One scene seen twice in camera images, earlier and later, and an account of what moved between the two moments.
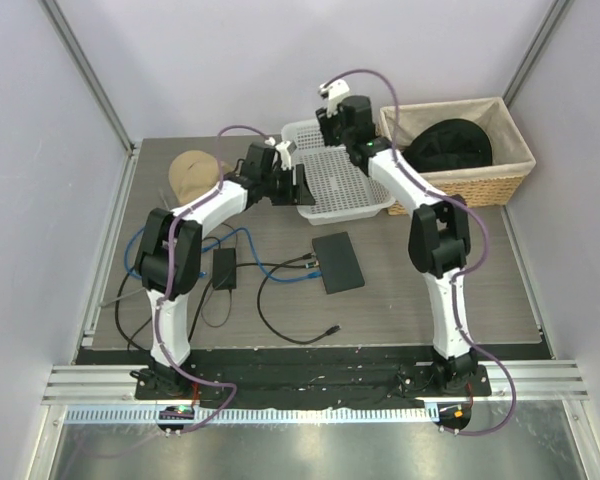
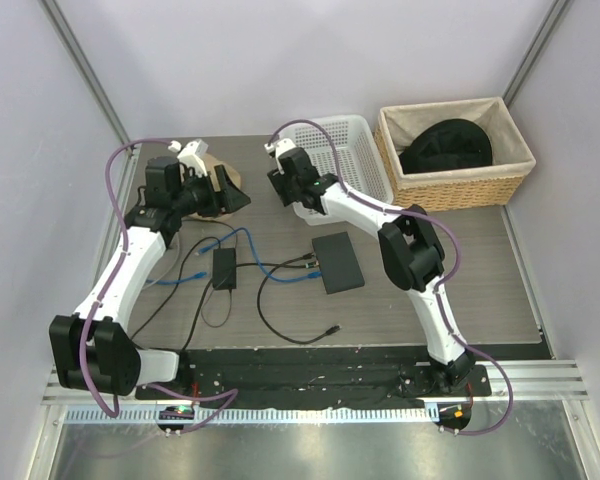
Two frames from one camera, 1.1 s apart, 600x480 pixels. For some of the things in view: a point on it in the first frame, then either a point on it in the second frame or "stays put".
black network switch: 337,262 stays put
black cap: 448,144 stays put
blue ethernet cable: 305,277 stays put
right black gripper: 325,122 → 278,181
